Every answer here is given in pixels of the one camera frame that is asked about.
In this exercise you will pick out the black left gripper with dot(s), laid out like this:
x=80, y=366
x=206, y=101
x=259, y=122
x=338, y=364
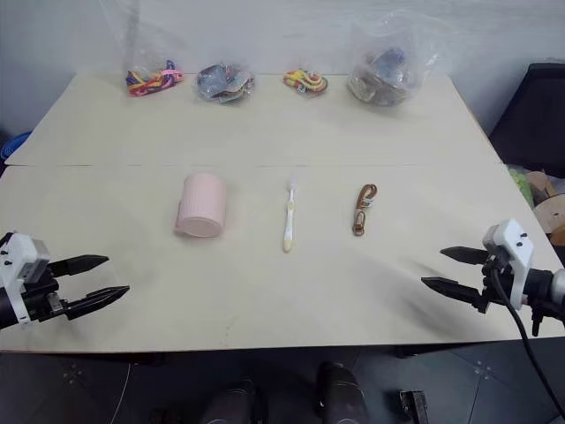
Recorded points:
x=39, y=297

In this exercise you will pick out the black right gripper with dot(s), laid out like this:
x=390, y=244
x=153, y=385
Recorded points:
x=491, y=282

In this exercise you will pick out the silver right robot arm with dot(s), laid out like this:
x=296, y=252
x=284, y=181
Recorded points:
x=549, y=287

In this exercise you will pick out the green item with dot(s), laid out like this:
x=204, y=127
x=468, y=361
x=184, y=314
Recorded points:
x=521, y=181

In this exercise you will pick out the pink ribbed cup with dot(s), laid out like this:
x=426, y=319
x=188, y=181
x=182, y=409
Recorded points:
x=201, y=206

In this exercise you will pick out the blue basket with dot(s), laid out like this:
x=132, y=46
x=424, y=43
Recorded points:
x=12, y=146

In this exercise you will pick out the dark rounded robot foot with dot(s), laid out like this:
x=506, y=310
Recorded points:
x=340, y=393
x=229, y=404

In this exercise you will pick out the black chair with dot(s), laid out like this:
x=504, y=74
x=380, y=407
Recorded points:
x=532, y=117

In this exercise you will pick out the white yellow toothbrush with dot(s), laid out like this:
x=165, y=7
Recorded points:
x=289, y=216

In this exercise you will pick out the bag of colourful ribbons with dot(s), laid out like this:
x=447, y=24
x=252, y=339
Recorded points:
x=150, y=79

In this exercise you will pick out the large clear plastic bag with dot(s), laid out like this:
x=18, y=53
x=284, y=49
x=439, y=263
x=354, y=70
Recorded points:
x=386, y=66

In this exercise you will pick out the bag of grey blue items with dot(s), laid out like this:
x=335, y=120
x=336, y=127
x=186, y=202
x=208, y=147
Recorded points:
x=223, y=84

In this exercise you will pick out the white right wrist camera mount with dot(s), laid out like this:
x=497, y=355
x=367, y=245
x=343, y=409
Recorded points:
x=514, y=258

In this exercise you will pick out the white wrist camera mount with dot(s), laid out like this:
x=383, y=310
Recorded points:
x=20, y=271
x=514, y=258

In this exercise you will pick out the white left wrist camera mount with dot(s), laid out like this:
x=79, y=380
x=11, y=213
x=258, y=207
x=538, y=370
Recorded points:
x=20, y=271

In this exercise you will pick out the black table leg bracket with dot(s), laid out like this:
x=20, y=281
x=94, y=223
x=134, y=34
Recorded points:
x=412, y=404

